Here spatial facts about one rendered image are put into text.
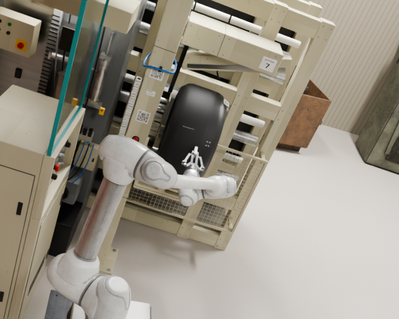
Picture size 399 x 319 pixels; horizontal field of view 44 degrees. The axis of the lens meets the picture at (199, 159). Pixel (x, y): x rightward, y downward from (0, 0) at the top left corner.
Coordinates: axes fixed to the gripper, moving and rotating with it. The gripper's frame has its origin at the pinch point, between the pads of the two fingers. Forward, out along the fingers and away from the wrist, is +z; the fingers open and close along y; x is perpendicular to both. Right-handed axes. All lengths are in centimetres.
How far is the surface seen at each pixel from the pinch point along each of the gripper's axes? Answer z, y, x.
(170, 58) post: 29, 29, -34
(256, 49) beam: 57, -18, -45
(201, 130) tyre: 9.7, 0.0, -8.5
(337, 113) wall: 427, -236, 161
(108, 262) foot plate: 11, 25, 125
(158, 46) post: 30, 37, -38
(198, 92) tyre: 31.0, 7.5, -18.7
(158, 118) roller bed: 62, 24, 28
